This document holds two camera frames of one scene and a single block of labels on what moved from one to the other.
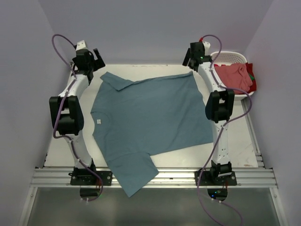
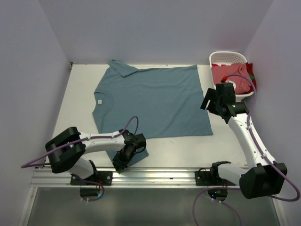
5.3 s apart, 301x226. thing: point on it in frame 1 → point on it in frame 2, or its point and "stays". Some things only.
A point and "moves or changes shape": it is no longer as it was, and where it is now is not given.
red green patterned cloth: x=249 y=68 stays
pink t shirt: x=236 y=75 stays
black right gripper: x=187 y=59 → x=211 y=94
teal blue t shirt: x=137 y=114 moves or changes shape
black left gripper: x=98 y=63 → x=119 y=164
